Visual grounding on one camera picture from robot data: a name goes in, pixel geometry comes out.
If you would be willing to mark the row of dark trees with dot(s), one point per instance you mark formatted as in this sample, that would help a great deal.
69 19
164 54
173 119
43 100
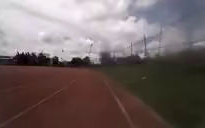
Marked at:
40 59

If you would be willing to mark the tall mesh fence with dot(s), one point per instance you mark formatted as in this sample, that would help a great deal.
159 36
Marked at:
146 46

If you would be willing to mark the green grass field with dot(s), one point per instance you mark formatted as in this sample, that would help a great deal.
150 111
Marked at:
170 90

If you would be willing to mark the red running track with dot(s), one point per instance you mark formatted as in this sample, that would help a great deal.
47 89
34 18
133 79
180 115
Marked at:
73 103

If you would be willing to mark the low grey building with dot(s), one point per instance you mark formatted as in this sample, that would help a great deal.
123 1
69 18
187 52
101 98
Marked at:
0 60

